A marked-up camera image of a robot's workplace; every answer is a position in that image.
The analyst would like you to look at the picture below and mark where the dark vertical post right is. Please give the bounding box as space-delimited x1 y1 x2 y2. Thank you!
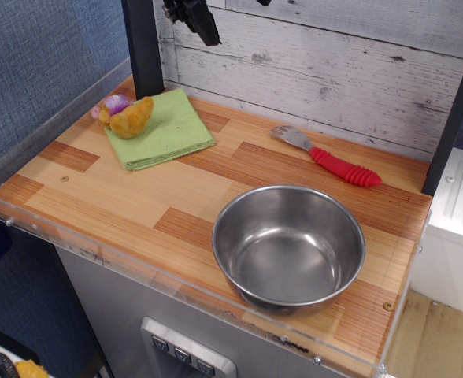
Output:
421 76 463 195

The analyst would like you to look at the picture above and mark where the brown plush croissant toy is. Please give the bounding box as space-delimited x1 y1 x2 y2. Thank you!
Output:
96 97 154 139

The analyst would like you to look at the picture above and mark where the green cloth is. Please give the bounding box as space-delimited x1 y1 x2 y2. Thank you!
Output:
106 88 215 171

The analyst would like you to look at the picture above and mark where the grey toy cabinet front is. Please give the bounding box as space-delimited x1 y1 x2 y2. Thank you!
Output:
57 248 337 377

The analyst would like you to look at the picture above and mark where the dark vertical post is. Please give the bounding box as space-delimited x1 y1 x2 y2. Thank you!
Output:
421 76 463 195
121 0 165 99

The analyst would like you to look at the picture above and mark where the dark vertical post left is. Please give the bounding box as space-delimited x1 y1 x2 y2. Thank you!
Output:
121 0 165 99

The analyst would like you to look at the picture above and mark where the stainless steel bowl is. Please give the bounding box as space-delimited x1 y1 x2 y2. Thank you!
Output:
212 185 365 317

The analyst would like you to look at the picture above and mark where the silver dispenser button panel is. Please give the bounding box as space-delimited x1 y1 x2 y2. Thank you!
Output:
140 317 237 377

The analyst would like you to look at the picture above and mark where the yellow object bottom left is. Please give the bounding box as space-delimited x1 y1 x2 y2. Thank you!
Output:
14 360 50 378

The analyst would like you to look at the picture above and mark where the white ribbed box right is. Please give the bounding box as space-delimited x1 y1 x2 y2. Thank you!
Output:
428 148 463 246

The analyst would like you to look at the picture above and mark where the clear acrylic guard rail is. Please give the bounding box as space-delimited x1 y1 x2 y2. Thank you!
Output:
0 61 431 377

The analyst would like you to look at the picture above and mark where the metal fork with red handle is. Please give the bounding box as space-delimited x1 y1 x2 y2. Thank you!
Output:
269 125 382 187

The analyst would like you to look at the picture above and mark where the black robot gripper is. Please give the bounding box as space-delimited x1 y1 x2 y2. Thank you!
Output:
163 0 220 46

